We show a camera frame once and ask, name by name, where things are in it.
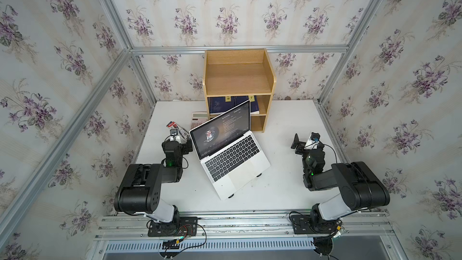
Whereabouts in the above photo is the dark blue book right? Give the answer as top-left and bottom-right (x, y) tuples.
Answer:
(230, 95), (261, 116)

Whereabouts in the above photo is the pink white calculator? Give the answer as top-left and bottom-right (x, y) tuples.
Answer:
(191, 111), (209, 129)

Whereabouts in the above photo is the dark blue book left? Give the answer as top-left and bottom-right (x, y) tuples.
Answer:
(208, 96), (234, 114)

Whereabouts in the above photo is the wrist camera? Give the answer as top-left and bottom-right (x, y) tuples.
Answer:
(164, 128), (186, 143)
(304, 132), (321, 149)

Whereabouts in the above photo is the dark blue book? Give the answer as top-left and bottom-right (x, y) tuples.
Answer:
(230, 95), (261, 116)
(208, 96), (234, 114)

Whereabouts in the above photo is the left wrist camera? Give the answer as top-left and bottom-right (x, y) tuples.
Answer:
(164, 128), (186, 143)

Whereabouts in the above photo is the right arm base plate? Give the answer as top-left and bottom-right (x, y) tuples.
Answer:
(289, 213), (342, 235)

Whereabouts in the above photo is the pen blister pack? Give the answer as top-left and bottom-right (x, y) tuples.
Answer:
(167, 121), (191, 143)

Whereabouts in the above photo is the wooden shelf unit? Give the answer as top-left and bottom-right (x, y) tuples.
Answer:
(203, 49), (277, 132)

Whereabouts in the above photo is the aluminium front rail frame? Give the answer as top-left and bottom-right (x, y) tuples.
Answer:
(86, 210), (407, 260)

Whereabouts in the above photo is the silver laptop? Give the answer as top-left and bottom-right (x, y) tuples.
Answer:
(190, 100), (271, 201)

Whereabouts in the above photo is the black folding laptop stand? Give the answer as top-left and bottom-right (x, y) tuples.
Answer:
(232, 173), (262, 191)

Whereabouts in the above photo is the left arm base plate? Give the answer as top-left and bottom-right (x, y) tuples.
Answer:
(147, 217), (198, 237)

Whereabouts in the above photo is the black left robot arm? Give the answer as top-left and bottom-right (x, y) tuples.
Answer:
(114, 138), (193, 225)

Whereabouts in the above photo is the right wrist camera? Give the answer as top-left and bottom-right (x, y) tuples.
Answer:
(304, 132), (321, 149)

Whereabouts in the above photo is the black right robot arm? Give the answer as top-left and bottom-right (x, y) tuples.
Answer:
(291, 132), (391, 226)

